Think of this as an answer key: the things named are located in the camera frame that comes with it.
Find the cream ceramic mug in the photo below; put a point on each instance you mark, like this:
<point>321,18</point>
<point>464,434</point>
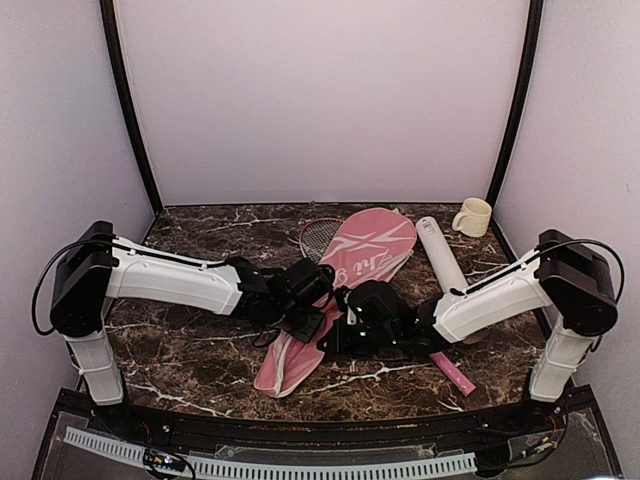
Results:
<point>473,218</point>

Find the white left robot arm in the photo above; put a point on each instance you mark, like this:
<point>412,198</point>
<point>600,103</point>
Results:
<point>101,265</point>

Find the pink racket cover bag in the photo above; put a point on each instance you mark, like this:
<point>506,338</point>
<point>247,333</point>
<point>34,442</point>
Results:
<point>369,245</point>

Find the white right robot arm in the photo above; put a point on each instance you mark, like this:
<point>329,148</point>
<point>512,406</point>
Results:
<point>559,272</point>

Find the white shuttlecock tube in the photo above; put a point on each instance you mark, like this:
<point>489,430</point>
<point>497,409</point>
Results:
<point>440,255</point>

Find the black front table rail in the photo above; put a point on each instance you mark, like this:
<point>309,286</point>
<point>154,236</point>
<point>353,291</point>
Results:
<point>480,428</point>

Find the right pink-handled badminton racket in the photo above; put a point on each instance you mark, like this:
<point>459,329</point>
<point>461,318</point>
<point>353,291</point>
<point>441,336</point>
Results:
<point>314,241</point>

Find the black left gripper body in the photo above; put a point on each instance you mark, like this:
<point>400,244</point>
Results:
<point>289,322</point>

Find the white slotted cable duct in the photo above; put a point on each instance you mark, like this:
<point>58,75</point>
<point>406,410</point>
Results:
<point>195,466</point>

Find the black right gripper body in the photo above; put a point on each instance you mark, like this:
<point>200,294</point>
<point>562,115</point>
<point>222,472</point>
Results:
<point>365,343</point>

